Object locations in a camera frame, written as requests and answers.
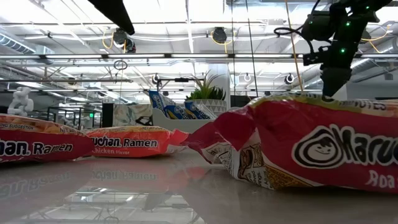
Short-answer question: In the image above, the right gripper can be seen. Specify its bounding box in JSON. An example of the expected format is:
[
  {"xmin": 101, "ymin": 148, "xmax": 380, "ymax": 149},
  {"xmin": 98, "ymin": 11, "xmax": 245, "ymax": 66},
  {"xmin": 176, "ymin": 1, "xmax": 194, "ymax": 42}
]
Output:
[{"xmin": 321, "ymin": 18, "xmax": 359, "ymax": 98}]

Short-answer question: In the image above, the red Maruchan ramen pack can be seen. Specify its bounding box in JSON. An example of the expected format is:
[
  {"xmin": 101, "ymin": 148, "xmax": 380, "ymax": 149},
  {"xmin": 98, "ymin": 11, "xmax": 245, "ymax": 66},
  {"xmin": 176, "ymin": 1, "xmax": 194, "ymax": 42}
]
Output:
[
  {"xmin": 182, "ymin": 91, "xmax": 398, "ymax": 194},
  {"xmin": 0, "ymin": 113, "xmax": 96, "ymax": 164}
]

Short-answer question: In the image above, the orange Maruchan ramen pack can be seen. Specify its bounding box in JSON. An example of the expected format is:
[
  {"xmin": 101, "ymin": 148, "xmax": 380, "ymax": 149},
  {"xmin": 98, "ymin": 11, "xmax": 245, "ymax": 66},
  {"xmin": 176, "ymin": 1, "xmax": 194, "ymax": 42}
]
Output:
[{"xmin": 83, "ymin": 125, "xmax": 190, "ymax": 159}]

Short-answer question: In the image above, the long ceiling light bar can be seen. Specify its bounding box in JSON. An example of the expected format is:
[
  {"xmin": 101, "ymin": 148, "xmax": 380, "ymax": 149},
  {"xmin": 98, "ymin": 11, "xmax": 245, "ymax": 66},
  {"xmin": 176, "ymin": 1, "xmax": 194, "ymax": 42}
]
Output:
[{"xmin": 0, "ymin": 53, "xmax": 398, "ymax": 60}]

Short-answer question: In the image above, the black hanging bar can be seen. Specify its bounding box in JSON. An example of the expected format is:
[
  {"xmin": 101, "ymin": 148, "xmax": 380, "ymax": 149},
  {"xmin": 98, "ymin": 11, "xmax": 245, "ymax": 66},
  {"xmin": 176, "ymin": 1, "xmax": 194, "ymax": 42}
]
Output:
[{"xmin": 157, "ymin": 77, "xmax": 205, "ymax": 83}]

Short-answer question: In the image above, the black panel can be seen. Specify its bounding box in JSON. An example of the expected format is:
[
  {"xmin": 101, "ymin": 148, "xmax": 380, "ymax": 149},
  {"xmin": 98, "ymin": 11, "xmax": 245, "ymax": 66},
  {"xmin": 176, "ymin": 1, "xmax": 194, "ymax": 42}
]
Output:
[{"xmin": 101, "ymin": 102, "xmax": 114, "ymax": 128}]

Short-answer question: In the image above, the floral print panel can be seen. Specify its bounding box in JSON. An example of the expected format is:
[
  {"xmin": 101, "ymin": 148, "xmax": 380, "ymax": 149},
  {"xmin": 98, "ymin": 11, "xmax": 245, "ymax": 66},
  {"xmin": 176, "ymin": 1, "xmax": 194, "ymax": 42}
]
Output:
[{"xmin": 112, "ymin": 103, "xmax": 153, "ymax": 128}]

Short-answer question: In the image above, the plant in white patterned pot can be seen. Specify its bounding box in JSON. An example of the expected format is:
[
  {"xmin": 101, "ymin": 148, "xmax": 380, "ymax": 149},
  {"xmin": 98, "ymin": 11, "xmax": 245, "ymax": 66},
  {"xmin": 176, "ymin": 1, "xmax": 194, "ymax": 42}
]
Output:
[{"xmin": 185, "ymin": 70, "xmax": 228, "ymax": 116}]

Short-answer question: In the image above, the light grey plastic bin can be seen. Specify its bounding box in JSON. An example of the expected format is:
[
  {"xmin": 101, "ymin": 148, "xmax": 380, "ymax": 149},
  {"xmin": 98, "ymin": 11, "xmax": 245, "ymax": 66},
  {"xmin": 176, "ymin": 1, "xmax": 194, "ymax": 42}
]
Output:
[{"xmin": 149, "ymin": 107, "xmax": 240, "ymax": 134}]

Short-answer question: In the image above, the black ceiling cable reel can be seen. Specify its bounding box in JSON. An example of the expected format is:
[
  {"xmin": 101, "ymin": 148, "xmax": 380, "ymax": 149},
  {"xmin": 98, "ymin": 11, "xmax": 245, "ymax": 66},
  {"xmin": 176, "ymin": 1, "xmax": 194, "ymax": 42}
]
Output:
[
  {"xmin": 357, "ymin": 27, "xmax": 373, "ymax": 44},
  {"xmin": 111, "ymin": 27, "xmax": 137, "ymax": 54},
  {"xmin": 211, "ymin": 26, "xmax": 233, "ymax": 46}
]

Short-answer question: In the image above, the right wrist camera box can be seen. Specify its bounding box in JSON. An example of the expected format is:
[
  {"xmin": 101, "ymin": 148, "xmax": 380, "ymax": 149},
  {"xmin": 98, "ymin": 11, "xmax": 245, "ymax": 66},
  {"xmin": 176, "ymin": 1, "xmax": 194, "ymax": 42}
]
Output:
[{"xmin": 303, "ymin": 46, "xmax": 331, "ymax": 67}]

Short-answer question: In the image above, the yellow hanging cable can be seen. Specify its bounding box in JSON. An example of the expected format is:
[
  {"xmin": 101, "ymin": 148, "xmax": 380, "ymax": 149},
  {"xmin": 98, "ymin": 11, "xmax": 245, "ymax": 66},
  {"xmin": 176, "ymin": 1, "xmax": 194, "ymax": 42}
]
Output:
[{"xmin": 284, "ymin": 0, "xmax": 305, "ymax": 93}]

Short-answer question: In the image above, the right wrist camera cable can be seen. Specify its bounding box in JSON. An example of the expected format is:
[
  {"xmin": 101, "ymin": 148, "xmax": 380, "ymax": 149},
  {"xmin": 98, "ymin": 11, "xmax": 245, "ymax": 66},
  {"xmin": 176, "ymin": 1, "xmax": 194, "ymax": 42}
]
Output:
[{"xmin": 272, "ymin": 26, "xmax": 317, "ymax": 54}]

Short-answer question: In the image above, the black hanging cable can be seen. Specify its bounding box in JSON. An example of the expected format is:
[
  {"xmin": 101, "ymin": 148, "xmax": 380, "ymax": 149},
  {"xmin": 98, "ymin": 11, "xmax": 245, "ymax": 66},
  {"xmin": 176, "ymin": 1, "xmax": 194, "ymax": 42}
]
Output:
[{"xmin": 244, "ymin": 0, "xmax": 259, "ymax": 98}]

